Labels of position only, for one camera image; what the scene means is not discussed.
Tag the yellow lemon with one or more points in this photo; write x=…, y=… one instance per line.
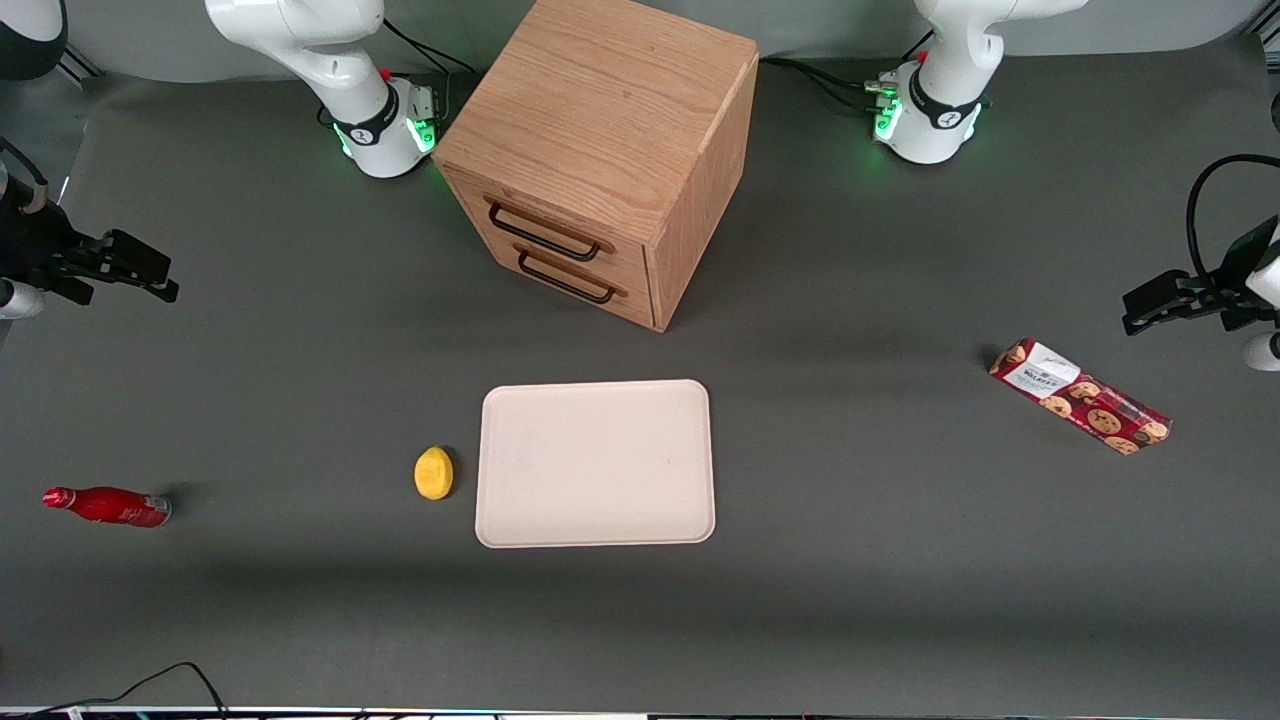
x=433, y=474

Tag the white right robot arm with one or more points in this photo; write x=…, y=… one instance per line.
x=330, y=50

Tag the beige plastic tray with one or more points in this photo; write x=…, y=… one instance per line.
x=595, y=465

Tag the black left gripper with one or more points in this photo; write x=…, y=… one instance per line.
x=1236, y=283

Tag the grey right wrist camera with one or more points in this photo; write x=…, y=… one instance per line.
x=15, y=300

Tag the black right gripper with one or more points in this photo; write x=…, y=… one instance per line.
x=28, y=243

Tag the aluminium frame rail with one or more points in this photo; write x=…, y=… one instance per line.
x=80, y=63
x=1268, y=35

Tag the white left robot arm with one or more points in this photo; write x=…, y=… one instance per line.
x=945, y=110

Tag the red bottle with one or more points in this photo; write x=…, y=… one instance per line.
x=110, y=506

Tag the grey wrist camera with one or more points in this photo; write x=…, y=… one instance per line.
x=15, y=300
x=1262, y=352

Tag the wooden drawer cabinet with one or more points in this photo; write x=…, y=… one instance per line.
x=610, y=100

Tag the red cookie package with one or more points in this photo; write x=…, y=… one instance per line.
x=1085, y=398

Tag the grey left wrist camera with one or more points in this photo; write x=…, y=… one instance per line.
x=1262, y=352

